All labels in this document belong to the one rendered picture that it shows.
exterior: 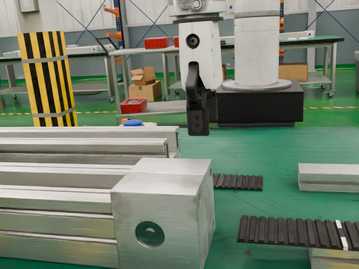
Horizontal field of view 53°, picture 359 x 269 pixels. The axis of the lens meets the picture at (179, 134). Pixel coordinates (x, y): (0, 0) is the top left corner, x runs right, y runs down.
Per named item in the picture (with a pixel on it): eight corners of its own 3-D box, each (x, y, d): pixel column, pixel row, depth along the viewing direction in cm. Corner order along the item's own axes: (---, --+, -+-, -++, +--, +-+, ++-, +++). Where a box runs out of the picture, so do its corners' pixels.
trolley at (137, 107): (208, 121, 413) (203, 29, 385) (211, 135, 361) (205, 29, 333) (118, 127, 418) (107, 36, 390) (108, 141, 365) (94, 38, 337)
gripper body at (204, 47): (218, 8, 47) (221, 93, 51) (227, 10, 57) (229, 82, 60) (163, 13, 49) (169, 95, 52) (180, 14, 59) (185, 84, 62)
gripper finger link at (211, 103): (215, 81, 59) (217, 121, 61) (218, 78, 62) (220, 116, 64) (196, 82, 60) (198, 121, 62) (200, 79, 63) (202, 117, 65)
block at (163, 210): (218, 218, 49) (215, 151, 46) (201, 278, 37) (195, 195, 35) (154, 214, 51) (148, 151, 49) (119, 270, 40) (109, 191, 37)
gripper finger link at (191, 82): (192, 65, 47) (195, 105, 49) (202, 52, 54) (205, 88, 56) (182, 65, 47) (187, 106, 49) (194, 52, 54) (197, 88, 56)
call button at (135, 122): (145, 127, 77) (145, 118, 76) (139, 133, 73) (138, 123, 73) (127, 127, 78) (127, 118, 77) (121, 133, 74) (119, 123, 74)
